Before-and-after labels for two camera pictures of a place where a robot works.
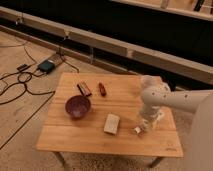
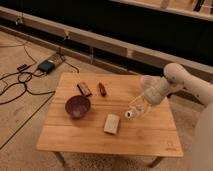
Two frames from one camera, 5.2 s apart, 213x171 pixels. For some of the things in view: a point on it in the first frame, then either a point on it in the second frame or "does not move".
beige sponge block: x=111 y=123 does not move
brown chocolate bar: x=84 y=89 does not move
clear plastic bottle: x=149 y=123 → x=140 y=106
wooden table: x=97 y=113 does not move
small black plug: x=23 y=66 does not move
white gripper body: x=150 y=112 → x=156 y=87
